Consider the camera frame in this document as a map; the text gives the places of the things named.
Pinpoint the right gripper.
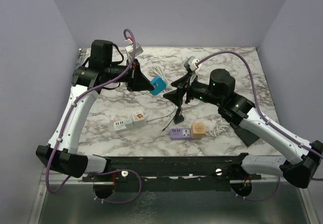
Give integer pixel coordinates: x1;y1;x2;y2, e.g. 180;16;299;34
163;72;223;107

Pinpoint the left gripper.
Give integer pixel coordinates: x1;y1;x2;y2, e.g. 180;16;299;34
105;58;154;91

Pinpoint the blue charger plug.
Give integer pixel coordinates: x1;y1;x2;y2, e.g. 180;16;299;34
149;76;167;96

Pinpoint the white cube socket adapter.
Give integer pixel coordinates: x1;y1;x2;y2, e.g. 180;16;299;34
132;110;146;128

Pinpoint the purple power strip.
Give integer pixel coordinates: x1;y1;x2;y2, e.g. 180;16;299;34
170;128;192;140

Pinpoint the beige cube socket adapter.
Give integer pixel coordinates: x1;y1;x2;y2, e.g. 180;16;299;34
190;123;205;139

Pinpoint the white power strip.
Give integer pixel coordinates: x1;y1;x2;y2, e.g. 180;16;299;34
113;119;134;133

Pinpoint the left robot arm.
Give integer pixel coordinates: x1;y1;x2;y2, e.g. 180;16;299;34
36;38;153;181

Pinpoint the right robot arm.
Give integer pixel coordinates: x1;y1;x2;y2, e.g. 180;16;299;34
163;69;322;189

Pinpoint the black flat pad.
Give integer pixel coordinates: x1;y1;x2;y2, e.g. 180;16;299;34
229;121;260;147

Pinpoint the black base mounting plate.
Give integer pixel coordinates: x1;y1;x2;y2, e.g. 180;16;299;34
82;153;249;192

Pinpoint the white power cord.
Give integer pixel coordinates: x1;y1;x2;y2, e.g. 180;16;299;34
145;66;177;124

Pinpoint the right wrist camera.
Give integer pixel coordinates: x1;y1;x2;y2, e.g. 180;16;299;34
184;56;200;73

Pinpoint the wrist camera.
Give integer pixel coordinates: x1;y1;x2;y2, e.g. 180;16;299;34
184;56;200;73
125;42;143;62

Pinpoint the black charger with cable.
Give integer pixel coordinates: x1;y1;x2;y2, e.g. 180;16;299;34
162;107;184;132

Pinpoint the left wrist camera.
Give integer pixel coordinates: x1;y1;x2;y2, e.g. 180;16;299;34
125;42;143;62

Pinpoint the purple strip white cord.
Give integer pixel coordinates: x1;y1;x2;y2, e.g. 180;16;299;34
204;119;230;137

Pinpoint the aluminium frame rail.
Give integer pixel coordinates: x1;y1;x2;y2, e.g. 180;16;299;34
54;48;88;156

